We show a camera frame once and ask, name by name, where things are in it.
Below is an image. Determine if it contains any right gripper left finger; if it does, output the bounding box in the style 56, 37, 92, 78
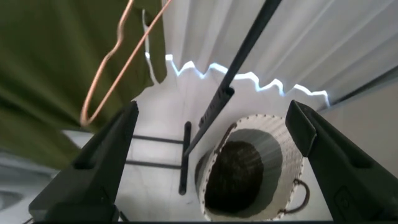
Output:
28, 100, 140, 223

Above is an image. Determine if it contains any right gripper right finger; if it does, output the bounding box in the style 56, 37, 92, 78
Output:
284, 99, 398, 223

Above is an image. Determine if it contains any green long-sleeved shirt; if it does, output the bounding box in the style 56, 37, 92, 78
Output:
0, 0, 168, 170

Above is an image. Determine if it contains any pink clothes hanger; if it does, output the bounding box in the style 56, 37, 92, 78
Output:
79, 0, 174, 127

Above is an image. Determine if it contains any white laundry basket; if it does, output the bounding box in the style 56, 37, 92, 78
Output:
194, 113, 311, 222

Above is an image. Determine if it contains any black clothes rack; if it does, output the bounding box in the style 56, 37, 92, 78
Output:
124, 0, 283, 196

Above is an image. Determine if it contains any white curtain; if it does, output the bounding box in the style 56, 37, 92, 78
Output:
161, 0, 398, 106

